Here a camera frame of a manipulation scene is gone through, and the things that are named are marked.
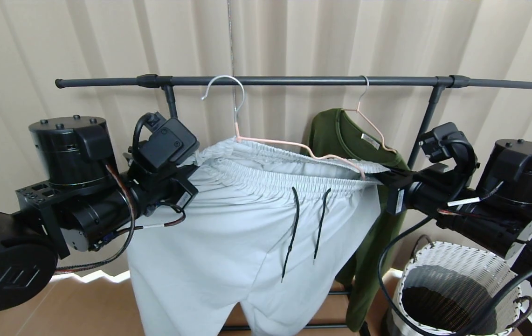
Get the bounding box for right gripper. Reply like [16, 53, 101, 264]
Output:
[385, 180, 532, 260]

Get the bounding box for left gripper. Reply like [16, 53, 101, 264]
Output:
[68, 166, 199, 250]

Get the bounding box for pale grey shorts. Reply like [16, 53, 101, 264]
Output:
[126, 137, 390, 336]

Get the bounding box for pink clothes hanger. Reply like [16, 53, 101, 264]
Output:
[200, 75, 368, 181]
[343, 76, 398, 154]

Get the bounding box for green long-sleeved shirt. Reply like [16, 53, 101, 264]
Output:
[308, 108, 411, 333]

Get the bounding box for white laundry basket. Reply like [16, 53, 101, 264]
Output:
[385, 233, 532, 336]

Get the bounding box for black clothes rack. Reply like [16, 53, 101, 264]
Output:
[55, 74, 532, 336]

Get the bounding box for beige curtain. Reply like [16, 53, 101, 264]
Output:
[0, 0, 532, 283]

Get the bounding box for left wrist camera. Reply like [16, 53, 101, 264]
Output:
[128, 112, 200, 173]

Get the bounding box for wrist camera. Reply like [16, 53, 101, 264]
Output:
[417, 122, 479, 196]
[128, 112, 200, 173]

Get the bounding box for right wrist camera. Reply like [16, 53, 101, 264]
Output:
[417, 122, 479, 196]

